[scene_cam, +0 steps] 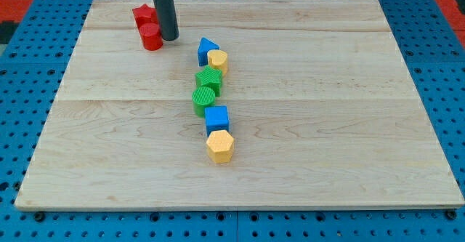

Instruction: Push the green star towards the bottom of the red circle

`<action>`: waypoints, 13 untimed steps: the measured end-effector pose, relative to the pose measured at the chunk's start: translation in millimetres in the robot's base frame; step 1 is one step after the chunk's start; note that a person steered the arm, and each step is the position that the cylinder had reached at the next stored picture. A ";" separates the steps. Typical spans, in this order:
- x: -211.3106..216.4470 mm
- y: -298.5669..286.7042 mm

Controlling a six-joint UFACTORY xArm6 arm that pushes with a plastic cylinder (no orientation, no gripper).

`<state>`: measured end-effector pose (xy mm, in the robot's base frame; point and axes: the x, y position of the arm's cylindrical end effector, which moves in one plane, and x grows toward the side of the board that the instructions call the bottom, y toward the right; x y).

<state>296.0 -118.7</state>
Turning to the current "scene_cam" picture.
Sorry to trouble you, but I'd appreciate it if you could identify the blue cube block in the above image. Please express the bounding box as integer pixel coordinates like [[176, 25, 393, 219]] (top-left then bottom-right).
[[204, 105, 230, 136]]

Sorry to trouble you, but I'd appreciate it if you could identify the green cylinder block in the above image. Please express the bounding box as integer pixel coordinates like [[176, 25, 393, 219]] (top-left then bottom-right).
[[192, 86, 216, 118]]

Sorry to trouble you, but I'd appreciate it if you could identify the green star block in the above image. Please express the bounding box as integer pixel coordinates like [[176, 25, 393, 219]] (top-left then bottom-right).
[[195, 65, 222, 97]]

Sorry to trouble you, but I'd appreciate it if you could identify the blue triangle block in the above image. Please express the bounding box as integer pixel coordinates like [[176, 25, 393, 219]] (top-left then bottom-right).
[[197, 37, 220, 67]]

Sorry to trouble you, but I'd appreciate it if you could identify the yellow heart block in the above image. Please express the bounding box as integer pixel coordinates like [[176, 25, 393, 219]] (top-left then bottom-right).
[[207, 49, 228, 76]]

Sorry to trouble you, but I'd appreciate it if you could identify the light wooden board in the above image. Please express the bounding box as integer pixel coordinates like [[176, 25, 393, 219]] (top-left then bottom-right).
[[15, 0, 464, 211]]

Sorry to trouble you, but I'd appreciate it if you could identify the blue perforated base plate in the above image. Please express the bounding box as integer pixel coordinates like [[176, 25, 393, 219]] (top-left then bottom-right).
[[1, 0, 464, 241]]

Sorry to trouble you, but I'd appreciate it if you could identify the red star block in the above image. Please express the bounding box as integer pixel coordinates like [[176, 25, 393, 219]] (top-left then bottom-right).
[[132, 4, 158, 28]]

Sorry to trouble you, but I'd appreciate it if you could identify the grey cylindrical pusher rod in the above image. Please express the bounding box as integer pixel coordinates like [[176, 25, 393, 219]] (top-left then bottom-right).
[[153, 0, 179, 41]]

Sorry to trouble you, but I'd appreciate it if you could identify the yellow hexagon block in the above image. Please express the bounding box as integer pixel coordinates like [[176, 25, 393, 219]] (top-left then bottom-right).
[[206, 130, 235, 164]]

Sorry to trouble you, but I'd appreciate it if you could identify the red cylinder block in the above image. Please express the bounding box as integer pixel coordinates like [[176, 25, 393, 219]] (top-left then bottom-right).
[[139, 23, 163, 51]]

